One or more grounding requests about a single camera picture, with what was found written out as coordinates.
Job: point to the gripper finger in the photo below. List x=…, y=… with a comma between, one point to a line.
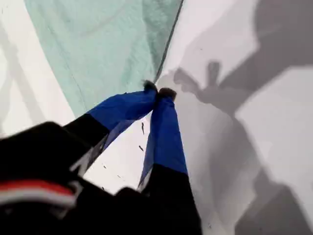
x=166, y=147
x=127, y=105

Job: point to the pale green T-shirt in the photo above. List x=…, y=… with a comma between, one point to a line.
x=97, y=49

